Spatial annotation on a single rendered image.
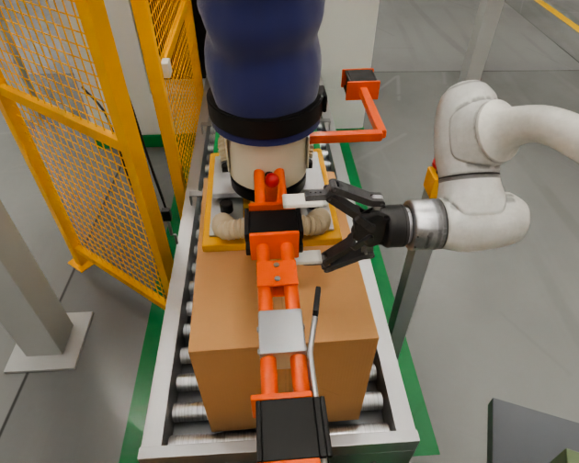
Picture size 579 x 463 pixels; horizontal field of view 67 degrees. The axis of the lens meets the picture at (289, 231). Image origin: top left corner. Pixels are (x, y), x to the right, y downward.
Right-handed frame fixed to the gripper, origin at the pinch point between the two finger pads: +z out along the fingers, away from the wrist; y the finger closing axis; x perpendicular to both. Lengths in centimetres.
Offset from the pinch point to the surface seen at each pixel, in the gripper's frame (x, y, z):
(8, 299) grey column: 56, 82, 102
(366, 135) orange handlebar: 29.0, -0.5, -19.3
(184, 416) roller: 0, 69, 29
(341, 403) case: -5, 57, -13
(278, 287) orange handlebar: -11.1, 1.3, 2.5
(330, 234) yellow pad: 10.1, 11.2, -9.3
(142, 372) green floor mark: 45, 123, 60
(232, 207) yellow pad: 18.7, 9.7, 10.8
